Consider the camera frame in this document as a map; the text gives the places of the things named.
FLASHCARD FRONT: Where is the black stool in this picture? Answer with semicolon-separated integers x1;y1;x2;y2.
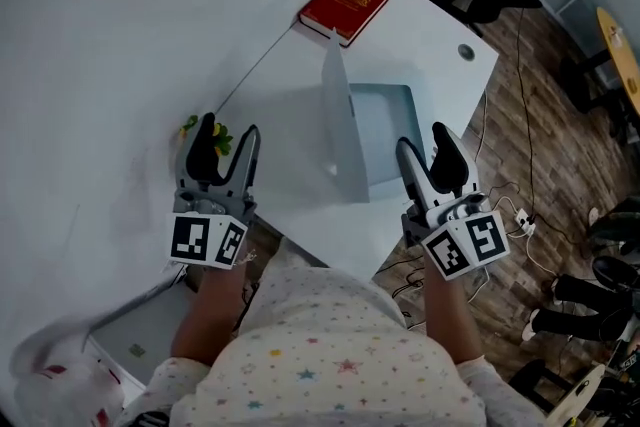
508;358;577;414

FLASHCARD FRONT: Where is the white power strip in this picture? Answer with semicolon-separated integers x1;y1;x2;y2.
514;208;538;237

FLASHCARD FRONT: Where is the person's left forearm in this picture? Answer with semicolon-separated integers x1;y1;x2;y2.
169;262;252;366

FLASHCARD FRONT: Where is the red hardcover book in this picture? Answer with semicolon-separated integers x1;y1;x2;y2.
298;0;394;49

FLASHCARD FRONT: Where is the long black cable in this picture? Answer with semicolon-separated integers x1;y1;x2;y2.
513;4;539;221

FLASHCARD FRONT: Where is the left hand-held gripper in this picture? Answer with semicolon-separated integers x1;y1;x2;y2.
166;112;262;272

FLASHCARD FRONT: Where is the round wooden table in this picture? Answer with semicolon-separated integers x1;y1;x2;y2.
558;6;640;117

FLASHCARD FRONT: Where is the white fabric with red marks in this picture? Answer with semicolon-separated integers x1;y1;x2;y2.
9;314;127;427

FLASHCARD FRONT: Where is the orange flower plant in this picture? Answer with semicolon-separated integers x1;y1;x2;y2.
179;113;235;159

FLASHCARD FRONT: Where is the person's star print shirt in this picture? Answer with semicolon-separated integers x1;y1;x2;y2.
117;237;547;427

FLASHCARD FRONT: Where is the person's right forearm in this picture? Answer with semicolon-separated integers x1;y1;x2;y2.
423;264;484;366

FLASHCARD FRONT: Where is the light round table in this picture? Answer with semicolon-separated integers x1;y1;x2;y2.
546;361;609;427

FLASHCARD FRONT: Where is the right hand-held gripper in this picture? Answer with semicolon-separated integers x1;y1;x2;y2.
395;121;512;283

